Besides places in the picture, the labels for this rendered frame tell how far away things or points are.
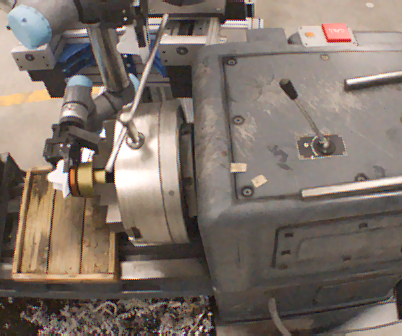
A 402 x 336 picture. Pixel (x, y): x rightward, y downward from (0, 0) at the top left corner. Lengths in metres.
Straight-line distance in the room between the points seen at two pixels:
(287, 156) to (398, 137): 0.23
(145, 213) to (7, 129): 2.10
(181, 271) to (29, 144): 1.76
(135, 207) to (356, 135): 0.44
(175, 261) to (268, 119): 0.47
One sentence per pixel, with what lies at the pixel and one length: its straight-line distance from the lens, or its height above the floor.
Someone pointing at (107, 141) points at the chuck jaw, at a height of 1.16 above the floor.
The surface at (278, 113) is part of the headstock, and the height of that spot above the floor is 1.25.
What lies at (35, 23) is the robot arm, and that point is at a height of 1.41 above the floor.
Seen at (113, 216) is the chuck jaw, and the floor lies 1.11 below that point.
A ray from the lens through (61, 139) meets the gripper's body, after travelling 1.11.
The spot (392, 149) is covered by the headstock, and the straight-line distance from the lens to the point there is 0.87.
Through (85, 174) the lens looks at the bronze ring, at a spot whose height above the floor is 1.12.
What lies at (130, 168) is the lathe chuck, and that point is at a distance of 0.88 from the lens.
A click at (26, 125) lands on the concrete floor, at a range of 2.85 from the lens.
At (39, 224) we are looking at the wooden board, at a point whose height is 0.88.
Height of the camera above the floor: 1.93
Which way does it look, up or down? 56 degrees down
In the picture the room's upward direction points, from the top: 10 degrees counter-clockwise
